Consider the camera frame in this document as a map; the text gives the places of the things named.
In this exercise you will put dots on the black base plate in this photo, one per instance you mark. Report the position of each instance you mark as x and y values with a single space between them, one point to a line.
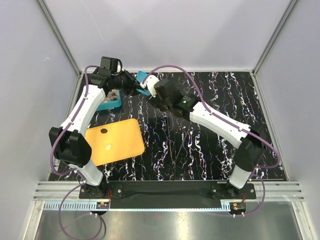
164 195

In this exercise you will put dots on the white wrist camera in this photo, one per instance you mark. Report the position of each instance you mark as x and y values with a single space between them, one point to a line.
119 67
148 86

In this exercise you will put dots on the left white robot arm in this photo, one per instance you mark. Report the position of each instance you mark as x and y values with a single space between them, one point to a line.
68 143

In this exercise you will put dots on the aluminium frame rail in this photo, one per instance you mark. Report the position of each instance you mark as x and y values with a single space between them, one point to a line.
58 35

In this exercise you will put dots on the teal chocolate box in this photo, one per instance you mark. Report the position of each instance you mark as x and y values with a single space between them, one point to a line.
108 104

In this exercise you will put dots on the yellow plastic tray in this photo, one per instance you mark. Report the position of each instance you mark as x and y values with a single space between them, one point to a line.
124 136

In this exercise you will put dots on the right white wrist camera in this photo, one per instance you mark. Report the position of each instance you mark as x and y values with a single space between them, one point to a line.
148 86

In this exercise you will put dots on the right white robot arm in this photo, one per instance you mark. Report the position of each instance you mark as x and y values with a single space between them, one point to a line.
249 149

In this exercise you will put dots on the white round chocolate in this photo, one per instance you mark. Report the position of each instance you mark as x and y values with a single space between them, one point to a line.
108 147

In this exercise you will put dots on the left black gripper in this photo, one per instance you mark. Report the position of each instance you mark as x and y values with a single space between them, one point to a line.
133 84

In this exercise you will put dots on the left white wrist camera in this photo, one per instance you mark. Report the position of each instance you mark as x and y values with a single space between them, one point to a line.
119 67

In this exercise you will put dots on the metal tongs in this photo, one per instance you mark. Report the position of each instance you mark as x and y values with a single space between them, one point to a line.
178 131

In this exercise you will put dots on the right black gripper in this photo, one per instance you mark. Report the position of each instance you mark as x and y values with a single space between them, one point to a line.
155 100

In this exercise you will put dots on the dark oval chocolate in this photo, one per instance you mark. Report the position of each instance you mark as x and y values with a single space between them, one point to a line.
103 130

